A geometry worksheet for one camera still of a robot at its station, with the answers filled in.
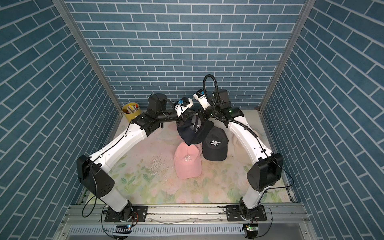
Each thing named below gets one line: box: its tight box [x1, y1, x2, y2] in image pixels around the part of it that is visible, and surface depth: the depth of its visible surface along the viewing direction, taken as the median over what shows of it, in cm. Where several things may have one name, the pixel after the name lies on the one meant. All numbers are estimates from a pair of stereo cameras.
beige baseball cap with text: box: [227, 131, 244, 149], surface depth 102 cm
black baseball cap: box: [177, 114, 214, 146], surface depth 82 cm
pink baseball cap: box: [174, 141, 203, 180], surface depth 90 cm
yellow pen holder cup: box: [121, 102, 142, 123], surface depth 106 cm
